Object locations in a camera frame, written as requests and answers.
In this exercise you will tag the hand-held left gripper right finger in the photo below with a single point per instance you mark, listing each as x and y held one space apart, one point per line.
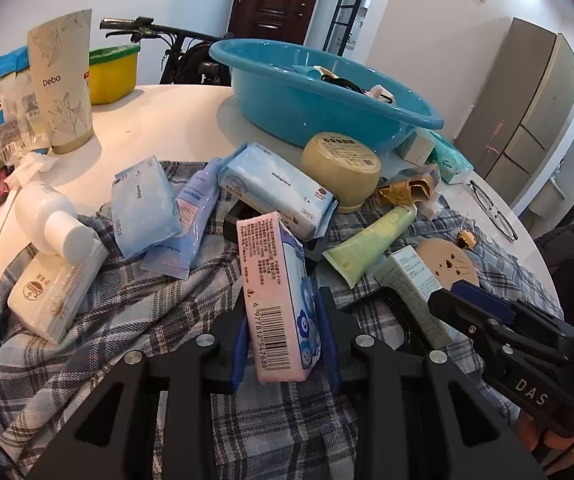
329 340

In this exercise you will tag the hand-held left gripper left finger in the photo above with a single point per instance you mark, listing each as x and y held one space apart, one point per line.
239 355

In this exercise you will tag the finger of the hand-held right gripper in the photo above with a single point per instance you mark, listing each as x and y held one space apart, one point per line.
459 312
482 300

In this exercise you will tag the pale green slim box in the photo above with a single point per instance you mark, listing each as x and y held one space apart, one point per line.
409 280

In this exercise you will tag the pink tissue packet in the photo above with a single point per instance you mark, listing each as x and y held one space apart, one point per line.
267 270

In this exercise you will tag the blue plastic basin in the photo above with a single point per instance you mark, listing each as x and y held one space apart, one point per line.
277 100

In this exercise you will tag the person's right hand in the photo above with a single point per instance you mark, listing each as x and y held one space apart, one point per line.
532 432

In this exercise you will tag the round tan cat disc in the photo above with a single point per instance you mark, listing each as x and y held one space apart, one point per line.
454 262

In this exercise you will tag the small gold object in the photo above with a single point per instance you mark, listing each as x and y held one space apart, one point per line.
467 239

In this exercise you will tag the black framed glasses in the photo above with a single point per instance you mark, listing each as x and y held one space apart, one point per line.
492 207

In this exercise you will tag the pale green tube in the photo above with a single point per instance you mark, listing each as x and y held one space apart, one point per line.
367 247

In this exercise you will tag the plaid cloth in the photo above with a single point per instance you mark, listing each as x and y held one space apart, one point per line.
117 350

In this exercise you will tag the black box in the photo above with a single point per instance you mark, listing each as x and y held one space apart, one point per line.
232 225

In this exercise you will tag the blue cosmetic tube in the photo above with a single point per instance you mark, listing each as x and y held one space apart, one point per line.
192 230

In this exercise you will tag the gold foil wrapper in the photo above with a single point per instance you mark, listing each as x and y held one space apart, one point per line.
409 187

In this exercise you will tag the green tissue packet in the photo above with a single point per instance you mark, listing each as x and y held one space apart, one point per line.
452 160

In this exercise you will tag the pale blue wipes pack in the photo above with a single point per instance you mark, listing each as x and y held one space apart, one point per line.
272 185

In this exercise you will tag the small white box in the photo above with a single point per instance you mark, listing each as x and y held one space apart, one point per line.
417 147

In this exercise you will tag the round yellow jar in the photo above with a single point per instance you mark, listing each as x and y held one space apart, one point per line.
339 170

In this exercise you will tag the blue soft packet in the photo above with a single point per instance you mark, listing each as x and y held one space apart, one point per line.
144 210

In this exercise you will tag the beige fridge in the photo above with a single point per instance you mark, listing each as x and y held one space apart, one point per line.
522 110

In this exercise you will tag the white tissue pack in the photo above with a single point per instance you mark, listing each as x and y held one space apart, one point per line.
52 290

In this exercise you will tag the white plastic bottle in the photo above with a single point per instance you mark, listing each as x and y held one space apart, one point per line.
47 215

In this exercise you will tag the yellow bin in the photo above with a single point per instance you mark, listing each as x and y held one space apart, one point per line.
114 77

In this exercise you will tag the clear plastic pack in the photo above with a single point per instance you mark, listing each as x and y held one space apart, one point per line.
27 120

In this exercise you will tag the large beige tube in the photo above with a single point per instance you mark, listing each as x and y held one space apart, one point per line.
64 85

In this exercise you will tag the black framed glass door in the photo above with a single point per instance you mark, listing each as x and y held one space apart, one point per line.
352 5

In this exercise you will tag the black bicycle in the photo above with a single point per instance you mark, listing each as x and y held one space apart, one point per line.
167 30

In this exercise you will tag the brown door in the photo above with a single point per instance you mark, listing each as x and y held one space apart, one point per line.
272 0

